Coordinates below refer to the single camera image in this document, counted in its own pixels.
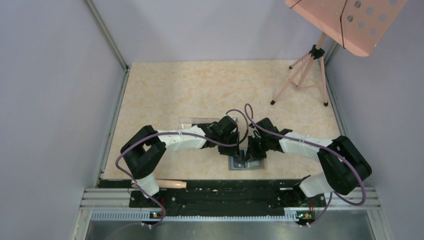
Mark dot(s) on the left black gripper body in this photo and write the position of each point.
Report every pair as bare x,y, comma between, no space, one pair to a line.
231,139

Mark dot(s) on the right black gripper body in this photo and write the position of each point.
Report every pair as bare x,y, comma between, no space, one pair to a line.
258,147

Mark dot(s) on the grey card holder wallet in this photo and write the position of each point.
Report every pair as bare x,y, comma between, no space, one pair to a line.
233,165

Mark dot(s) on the clear plastic card box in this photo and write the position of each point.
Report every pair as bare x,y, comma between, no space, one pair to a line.
192,122

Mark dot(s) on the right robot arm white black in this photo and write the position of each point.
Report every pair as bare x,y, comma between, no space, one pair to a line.
343,166

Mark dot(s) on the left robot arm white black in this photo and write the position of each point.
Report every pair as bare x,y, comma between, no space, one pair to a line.
144,150

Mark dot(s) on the pink music stand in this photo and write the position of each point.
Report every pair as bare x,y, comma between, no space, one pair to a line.
357,25

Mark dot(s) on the beige cylindrical handle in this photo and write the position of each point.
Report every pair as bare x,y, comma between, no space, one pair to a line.
171,184

